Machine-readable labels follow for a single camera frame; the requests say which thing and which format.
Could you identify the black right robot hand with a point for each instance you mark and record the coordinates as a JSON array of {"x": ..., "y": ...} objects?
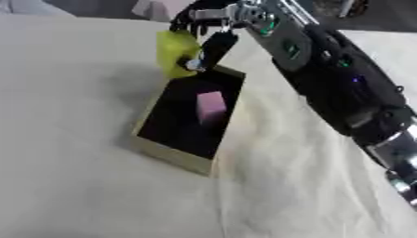
[{"x": 217, "y": 46}]

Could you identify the yellow-green block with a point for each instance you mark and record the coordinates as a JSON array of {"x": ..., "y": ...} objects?
[{"x": 172, "y": 52}]

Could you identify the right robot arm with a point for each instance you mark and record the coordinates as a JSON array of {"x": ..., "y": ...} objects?
[{"x": 336, "y": 74}]

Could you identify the tan cardboard box black inside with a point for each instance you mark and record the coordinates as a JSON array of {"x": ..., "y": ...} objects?
[{"x": 184, "y": 124}]

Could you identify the pink block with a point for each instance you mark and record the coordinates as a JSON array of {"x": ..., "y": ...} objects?
[{"x": 210, "y": 107}]

